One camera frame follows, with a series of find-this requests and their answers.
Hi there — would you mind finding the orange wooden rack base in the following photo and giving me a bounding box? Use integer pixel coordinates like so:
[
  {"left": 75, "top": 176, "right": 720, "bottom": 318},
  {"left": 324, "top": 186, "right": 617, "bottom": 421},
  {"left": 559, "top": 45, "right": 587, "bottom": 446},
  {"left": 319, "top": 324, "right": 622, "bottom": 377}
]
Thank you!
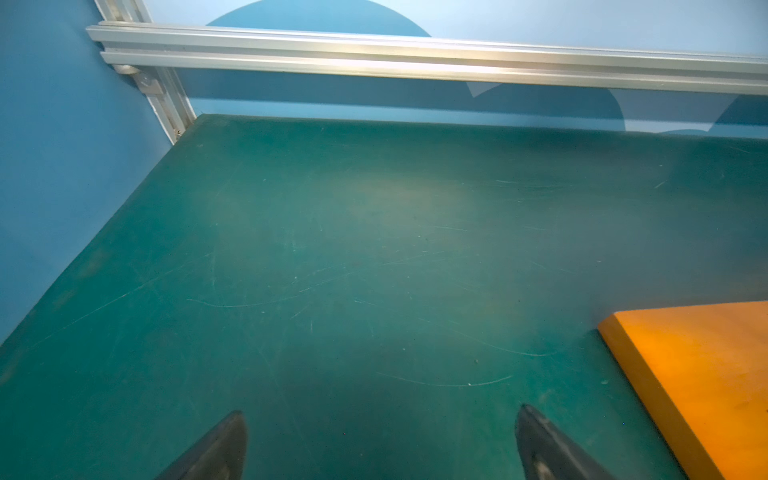
[{"left": 598, "top": 301, "right": 767, "bottom": 479}]

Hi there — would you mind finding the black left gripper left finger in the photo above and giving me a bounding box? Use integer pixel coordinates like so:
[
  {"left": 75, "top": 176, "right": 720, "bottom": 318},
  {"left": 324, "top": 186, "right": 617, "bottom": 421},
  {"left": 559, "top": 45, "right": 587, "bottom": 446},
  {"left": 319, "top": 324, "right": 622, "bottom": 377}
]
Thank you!
[{"left": 156, "top": 410, "right": 248, "bottom": 480}]

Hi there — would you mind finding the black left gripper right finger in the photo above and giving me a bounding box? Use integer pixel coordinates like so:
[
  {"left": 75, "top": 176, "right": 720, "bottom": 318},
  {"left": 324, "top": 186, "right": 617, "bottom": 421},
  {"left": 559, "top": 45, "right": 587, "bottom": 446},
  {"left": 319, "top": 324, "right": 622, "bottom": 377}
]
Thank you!
[{"left": 515, "top": 404, "right": 615, "bottom": 480}]

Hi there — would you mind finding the horizontal aluminium back rail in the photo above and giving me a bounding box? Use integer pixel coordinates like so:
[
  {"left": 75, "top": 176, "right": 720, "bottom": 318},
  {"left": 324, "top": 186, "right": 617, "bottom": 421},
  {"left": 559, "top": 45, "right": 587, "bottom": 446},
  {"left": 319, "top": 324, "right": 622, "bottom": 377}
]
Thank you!
[{"left": 86, "top": 21, "right": 767, "bottom": 96}]

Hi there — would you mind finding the left aluminium corner post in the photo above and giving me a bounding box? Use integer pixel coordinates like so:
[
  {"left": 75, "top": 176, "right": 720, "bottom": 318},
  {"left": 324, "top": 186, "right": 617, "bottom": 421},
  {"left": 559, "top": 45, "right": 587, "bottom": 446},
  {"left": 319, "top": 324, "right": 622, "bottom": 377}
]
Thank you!
[{"left": 94, "top": 0, "right": 196, "bottom": 144}]

